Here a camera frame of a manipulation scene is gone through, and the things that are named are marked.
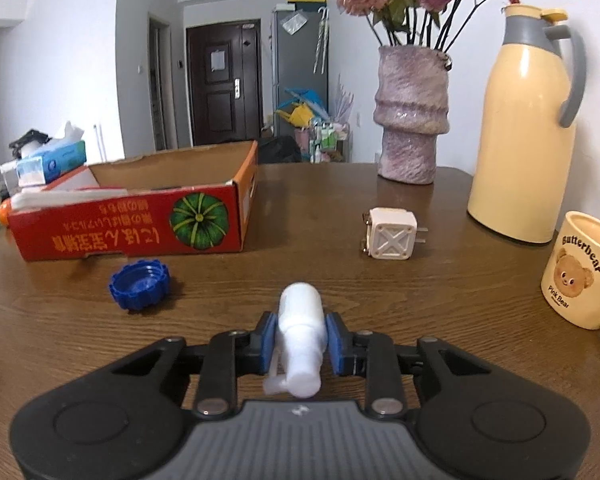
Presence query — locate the blue bottle cap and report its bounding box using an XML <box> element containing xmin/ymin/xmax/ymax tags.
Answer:
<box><xmin>109</xmin><ymin>259</ymin><xmax>173</xmax><ymax>313</ymax></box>

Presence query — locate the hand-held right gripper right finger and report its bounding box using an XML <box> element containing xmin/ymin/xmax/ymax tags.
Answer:
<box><xmin>324</xmin><ymin>311</ymin><xmax>496</xmax><ymax>420</ymax></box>

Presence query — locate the grey refrigerator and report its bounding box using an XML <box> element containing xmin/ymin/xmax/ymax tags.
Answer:
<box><xmin>271</xmin><ymin>4</ymin><xmax>330</xmax><ymax>138</ymax></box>

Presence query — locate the clear food jar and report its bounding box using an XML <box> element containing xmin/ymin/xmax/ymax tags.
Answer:
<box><xmin>0</xmin><ymin>162</ymin><xmax>21</xmax><ymax>196</ymax></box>

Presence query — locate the blue yellow plastic toy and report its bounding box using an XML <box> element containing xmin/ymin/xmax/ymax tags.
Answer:
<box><xmin>275</xmin><ymin>87</ymin><xmax>328</xmax><ymax>128</ymax></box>

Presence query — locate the dark brown entrance door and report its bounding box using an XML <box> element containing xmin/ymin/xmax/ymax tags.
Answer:
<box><xmin>186</xmin><ymin>20</ymin><xmax>263</xmax><ymax>148</ymax></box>

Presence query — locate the cream plug adapter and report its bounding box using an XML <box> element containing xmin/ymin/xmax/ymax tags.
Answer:
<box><xmin>361</xmin><ymin>207</ymin><xmax>429</xmax><ymax>262</ymax></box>

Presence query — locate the wire trolley cart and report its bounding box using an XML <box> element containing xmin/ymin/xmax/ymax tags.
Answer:
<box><xmin>309</xmin><ymin>120</ymin><xmax>351</xmax><ymax>163</ymax></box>

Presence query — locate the cream thermos jug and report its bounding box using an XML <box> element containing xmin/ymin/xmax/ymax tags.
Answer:
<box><xmin>466</xmin><ymin>4</ymin><xmax>587</xmax><ymax>246</ymax></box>

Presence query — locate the white spray bottle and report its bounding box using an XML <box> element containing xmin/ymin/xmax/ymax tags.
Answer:
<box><xmin>262</xmin><ymin>282</ymin><xmax>327</xmax><ymax>398</ymax></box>

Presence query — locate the pink textured vase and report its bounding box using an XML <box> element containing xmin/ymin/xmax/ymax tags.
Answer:
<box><xmin>372</xmin><ymin>45</ymin><xmax>453</xmax><ymax>186</ymax></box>

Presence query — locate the black duffel bag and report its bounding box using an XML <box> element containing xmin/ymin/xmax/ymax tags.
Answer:
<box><xmin>257</xmin><ymin>135</ymin><xmax>303</xmax><ymax>163</ymax></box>

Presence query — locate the cream bear mug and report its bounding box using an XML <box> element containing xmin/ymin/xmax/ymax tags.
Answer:
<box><xmin>540</xmin><ymin>211</ymin><xmax>600</xmax><ymax>345</ymax></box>

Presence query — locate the red cardboard box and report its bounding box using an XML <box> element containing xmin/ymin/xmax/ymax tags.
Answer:
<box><xmin>6</xmin><ymin>140</ymin><xmax>260</xmax><ymax>262</ymax></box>

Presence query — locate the side door frame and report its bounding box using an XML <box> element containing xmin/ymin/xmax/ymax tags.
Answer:
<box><xmin>148</xmin><ymin>17</ymin><xmax>173</xmax><ymax>151</ymax></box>

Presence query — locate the clear hanging umbrella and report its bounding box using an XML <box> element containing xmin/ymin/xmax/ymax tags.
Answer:
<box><xmin>314</xmin><ymin>7</ymin><xmax>328</xmax><ymax>75</ymax></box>

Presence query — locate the black white device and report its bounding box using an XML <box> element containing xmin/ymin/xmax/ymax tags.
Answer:
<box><xmin>9</xmin><ymin>130</ymin><xmax>51</xmax><ymax>151</ymax></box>

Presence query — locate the clear plastic bag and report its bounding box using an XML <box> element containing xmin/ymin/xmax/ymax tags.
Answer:
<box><xmin>280</xmin><ymin>12</ymin><xmax>308</xmax><ymax>36</ymax></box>

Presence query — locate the lavender wall decoration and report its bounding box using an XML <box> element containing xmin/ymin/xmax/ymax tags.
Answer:
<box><xmin>332</xmin><ymin>75</ymin><xmax>356</xmax><ymax>123</ymax></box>

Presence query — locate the blue tissue box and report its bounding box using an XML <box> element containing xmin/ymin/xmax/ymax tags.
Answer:
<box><xmin>16</xmin><ymin>121</ymin><xmax>88</xmax><ymax>185</ymax></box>

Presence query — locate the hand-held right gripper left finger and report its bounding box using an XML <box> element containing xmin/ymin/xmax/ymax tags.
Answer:
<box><xmin>107</xmin><ymin>311</ymin><xmax>281</xmax><ymax>418</ymax></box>

